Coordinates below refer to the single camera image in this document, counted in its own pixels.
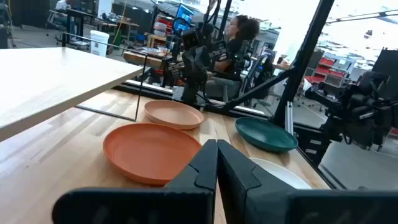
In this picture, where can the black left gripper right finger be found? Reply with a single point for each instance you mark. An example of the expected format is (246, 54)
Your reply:
(248, 193)

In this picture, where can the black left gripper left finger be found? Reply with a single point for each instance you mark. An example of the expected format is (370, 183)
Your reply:
(186, 202)

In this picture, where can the white plate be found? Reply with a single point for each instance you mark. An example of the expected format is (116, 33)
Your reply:
(286, 175)

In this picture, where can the dark teal plate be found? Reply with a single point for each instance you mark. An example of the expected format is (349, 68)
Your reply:
(264, 135)

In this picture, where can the orange plate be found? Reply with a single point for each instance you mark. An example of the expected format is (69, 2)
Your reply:
(146, 152)

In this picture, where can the peach plate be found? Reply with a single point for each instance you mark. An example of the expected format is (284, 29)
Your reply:
(174, 114)

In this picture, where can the black background robot arm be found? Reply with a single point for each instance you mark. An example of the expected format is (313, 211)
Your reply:
(357, 109)

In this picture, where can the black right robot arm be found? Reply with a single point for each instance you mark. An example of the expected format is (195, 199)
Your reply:
(194, 71)

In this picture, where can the blue screen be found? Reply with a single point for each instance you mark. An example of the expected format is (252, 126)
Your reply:
(185, 15)

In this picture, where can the wooden background table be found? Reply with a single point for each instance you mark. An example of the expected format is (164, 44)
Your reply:
(140, 59)

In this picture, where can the seated person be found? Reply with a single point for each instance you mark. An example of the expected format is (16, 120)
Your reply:
(245, 29)

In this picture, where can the grey office chair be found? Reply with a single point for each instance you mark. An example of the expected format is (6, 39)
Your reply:
(222, 85)

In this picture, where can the white bucket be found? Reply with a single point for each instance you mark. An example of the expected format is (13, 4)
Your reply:
(99, 43)

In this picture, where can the person in background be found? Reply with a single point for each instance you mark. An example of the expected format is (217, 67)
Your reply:
(62, 6)

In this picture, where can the rack with red bins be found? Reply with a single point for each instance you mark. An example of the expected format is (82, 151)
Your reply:
(326, 71)

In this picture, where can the black rig frame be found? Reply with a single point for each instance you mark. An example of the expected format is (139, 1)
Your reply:
(306, 46)

